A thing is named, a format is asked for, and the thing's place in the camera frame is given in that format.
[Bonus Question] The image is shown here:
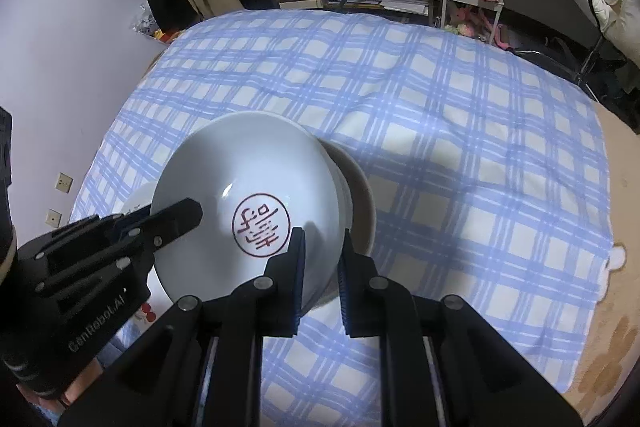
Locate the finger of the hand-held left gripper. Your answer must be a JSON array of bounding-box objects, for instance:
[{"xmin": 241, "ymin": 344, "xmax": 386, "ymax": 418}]
[{"xmin": 114, "ymin": 198, "xmax": 204, "ymax": 254}]

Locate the red bowl with white inside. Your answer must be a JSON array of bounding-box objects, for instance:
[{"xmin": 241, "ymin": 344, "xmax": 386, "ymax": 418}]
[{"xmin": 149, "ymin": 111, "xmax": 353, "ymax": 310}]

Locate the beige flower-print blanket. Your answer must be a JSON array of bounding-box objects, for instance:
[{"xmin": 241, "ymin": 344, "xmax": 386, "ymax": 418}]
[{"xmin": 565, "ymin": 97, "xmax": 640, "ymax": 413}]

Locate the white cherry-print plate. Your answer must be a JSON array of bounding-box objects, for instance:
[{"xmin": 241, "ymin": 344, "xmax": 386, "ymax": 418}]
[{"xmin": 117, "ymin": 272, "xmax": 183, "ymax": 333}]

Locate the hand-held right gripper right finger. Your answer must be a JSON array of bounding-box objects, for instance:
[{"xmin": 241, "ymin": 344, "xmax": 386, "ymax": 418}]
[{"xmin": 337, "ymin": 229, "xmax": 583, "ymax": 427}]

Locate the white snack packet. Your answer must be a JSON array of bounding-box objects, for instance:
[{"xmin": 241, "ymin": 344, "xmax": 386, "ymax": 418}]
[{"xmin": 132, "ymin": 7, "xmax": 161, "ymax": 35}]

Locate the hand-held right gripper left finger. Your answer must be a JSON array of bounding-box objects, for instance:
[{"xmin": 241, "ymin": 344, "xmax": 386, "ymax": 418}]
[{"xmin": 59, "ymin": 227, "xmax": 306, "ymax": 427}]

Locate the blue checked cloth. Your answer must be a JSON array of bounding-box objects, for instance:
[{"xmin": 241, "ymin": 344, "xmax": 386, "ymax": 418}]
[{"xmin": 70, "ymin": 9, "xmax": 615, "ymax": 427}]

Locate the pink plush toy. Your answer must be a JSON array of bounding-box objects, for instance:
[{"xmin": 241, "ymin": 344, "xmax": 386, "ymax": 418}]
[{"xmin": 445, "ymin": 4, "xmax": 493, "ymax": 42}]

